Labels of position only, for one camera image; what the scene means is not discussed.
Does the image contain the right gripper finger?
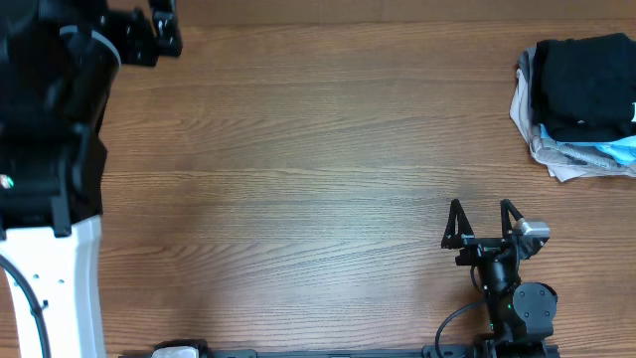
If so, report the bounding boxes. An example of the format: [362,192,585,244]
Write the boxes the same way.
[441,199,475,249]
[500,199,523,238]

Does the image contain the black t-shirt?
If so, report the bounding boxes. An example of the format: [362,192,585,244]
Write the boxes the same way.
[531,33,635,142]

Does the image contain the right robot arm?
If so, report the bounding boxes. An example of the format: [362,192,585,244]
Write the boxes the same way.
[433,199,559,358]

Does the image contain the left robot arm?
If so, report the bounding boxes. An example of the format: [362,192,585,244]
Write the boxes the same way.
[1,0,183,357]

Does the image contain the light blue folded garment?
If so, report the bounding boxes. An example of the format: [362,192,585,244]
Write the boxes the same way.
[530,125,635,170]

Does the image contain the grey folded garment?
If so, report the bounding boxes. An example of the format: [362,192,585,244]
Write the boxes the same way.
[518,46,537,87]

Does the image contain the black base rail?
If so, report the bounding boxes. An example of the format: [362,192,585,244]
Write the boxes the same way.
[118,340,560,358]

